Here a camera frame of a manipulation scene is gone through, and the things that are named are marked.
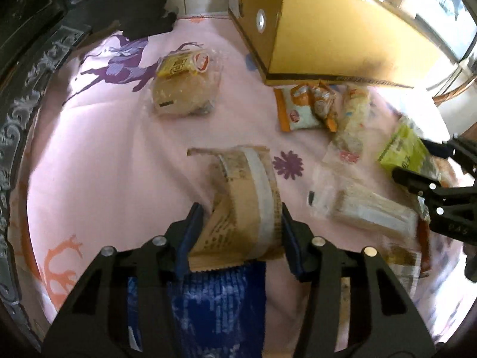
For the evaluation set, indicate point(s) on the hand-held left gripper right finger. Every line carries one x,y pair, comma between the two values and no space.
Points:
292,246

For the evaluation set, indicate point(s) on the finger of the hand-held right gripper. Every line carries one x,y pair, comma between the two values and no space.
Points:
436,148
413,181

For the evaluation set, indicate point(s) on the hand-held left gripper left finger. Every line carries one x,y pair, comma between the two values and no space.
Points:
188,238

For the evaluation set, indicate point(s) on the green snack packet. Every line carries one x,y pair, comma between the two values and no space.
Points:
402,149

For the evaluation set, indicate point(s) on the brown paper snack packet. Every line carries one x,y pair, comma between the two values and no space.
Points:
238,201

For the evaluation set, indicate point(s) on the blue snack packet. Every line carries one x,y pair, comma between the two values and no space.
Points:
216,305

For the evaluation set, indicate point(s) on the yellow cardboard box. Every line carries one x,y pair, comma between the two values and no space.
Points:
335,37

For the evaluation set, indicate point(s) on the clear sandwich packet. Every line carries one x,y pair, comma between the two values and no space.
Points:
369,205

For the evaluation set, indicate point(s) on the pale printed snack packet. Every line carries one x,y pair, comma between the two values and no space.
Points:
404,261

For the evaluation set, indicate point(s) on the long clear bread packet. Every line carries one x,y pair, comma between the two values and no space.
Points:
352,126

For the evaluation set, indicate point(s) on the pink printed bedsheet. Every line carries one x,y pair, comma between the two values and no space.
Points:
111,156

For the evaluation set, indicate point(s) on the small orange snack packet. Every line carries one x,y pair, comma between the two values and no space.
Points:
323,100

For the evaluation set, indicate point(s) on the clear bread packet yellow label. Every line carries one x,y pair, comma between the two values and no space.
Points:
182,85

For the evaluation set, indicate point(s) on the dark carved wooden furniture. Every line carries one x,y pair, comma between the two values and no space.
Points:
22,82

